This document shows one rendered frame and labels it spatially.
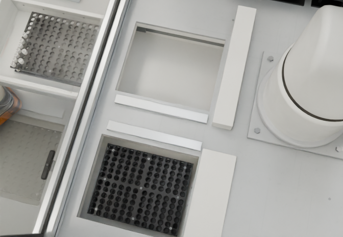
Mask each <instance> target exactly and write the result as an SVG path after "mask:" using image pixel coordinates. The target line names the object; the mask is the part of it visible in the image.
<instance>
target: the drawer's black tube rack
mask: <svg viewBox="0 0 343 237"><path fill-rule="evenodd" d="M124 148H126V147H122V146H117V145H115V146H114V149H113V150H112V151H113V153H112V156H111V160H110V163H109V167H108V170H107V174H106V177H105V178H104V184H103V188H102V191H101V194H100V198H99V201H98V204H97V207H96V208H95V214H94V215H95V216H99V217H103V218H107V219H111V220H115V221H119V222H123V223H126V224H130V225H134V226H138V227H142V228H146V229H150V230H153V231H157V232H161V233H165V234H169V235H173V236H177V235H178V230H179V226H180V222H181V217H182V212H183V208H184V204H185V199H186V195H187V190H188V186H189V182H190V177H191V172H192V168H193V163H189V162H185V161H181V160H176V159H172V158H168V157H164V156H160V155H156V154H151V153H147V152H143V151H138V150H134V149H130V148H126V149H124ZM132 150H133V151H132ZM139 152H140V153H139ZM145 153H147V154H145ZM154 155H155V156H154ZM161 157H162V158H161ZM175 160H176V161H175ZM182 162H183V163H182ZM98 178H99V177H98ZM102 179H103V178H102Z"/></svg>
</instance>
